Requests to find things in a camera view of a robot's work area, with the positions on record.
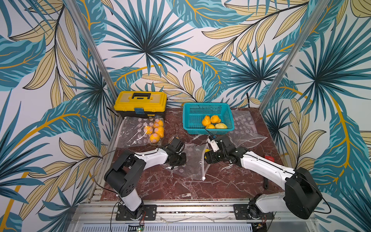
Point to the orange pear from bag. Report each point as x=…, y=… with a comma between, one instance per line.
x=206, y=121

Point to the yellow fruit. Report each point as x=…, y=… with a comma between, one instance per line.
x=210, y=126

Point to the dotted zip-top bag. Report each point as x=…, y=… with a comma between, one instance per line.
x=195, y=166
x=131, y=133

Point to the clear zip-top bag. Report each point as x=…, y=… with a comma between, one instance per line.
x=245, y=133

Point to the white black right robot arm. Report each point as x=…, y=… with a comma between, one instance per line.
x=300, y=194

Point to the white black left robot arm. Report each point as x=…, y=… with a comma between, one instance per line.
x=125, y=173

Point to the orange fruits in left bag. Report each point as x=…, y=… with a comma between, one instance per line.
x=155, y=130

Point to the teal plastic basket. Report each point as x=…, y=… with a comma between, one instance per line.
x=203, y=118

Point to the yellow black toolbox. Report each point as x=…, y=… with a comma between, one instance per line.
x=141, y=104

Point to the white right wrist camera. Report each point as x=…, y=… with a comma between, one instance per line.
x=213, y=144

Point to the left aluminium frame post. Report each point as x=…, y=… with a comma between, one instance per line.
x=83, y=28

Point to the aluminium frame post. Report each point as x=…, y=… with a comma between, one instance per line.
x=83, y=28
x=312, y=20

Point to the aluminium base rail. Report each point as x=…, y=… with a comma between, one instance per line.
x=186, y=216

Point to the right aluminium frame post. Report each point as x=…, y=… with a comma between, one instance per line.
x=312, y=20

